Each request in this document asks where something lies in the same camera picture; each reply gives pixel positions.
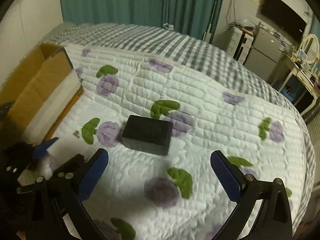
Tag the teal right curtain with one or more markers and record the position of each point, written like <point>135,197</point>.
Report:
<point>315,27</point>

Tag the grey small refrigerator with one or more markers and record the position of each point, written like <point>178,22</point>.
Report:
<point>264,54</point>

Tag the black wall television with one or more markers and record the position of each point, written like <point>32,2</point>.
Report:
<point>284,17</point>

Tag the white floral quilt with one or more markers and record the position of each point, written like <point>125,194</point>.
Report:
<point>176,196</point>

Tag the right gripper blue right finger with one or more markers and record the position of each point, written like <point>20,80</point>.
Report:
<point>229,175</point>

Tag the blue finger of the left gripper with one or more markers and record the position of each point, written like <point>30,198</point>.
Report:
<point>72,169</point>
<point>41,150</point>

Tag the white oval mirror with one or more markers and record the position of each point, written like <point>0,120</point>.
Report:
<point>310,47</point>

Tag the white suitcase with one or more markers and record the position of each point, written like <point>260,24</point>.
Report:
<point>239,44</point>

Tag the black rectangular box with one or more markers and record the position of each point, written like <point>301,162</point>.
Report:
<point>147,135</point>

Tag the brown cardboard box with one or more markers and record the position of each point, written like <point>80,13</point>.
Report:
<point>36,94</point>

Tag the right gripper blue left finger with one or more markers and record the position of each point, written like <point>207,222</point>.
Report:
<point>91,173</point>

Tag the teal curtain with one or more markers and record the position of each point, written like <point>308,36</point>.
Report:
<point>315,27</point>
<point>191,17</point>

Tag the white dressing table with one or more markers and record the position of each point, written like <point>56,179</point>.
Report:
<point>304,81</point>

